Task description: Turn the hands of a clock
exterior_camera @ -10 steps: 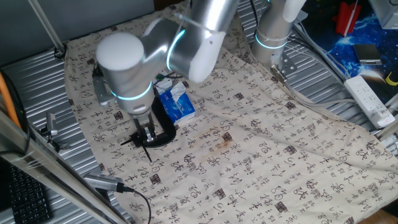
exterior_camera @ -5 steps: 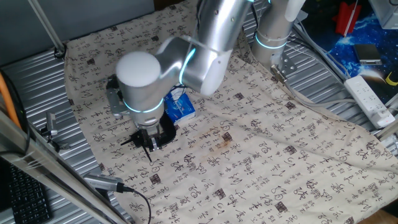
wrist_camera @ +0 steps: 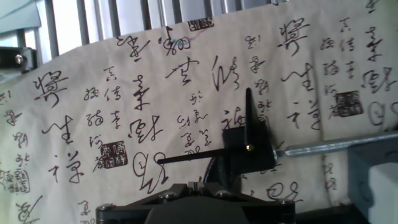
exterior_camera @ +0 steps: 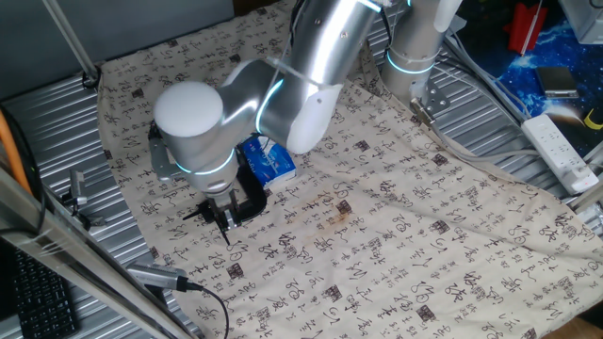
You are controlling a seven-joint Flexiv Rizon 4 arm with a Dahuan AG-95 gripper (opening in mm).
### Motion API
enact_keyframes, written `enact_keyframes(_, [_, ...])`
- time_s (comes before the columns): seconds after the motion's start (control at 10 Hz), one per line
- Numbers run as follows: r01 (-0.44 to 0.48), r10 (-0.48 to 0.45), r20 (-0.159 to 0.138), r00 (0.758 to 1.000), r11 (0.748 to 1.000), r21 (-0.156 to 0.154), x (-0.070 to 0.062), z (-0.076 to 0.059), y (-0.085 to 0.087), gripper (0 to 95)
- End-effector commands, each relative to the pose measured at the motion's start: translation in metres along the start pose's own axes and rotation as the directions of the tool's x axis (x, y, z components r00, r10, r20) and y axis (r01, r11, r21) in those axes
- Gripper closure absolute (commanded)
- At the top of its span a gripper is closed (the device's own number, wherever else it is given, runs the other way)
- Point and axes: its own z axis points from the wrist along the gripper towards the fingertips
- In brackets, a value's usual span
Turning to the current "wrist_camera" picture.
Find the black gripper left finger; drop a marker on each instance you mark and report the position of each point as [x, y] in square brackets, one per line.
[124, 214]

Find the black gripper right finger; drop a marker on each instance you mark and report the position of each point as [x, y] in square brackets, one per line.
[270, 214]

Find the long black clock hand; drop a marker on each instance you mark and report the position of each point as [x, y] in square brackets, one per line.
[202, 155]

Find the black clock movement box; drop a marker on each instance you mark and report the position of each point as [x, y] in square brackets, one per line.
[261, 161]

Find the short black clock hand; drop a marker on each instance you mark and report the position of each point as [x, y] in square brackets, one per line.
[250, 118]

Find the black C-clamp with screw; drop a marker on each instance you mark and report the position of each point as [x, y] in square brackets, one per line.
[326, 146]

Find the beige calligraphy cloth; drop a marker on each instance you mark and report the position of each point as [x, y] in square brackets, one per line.
[93, 124]

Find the black rail bracket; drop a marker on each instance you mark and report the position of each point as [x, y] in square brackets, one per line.
[12, 59]

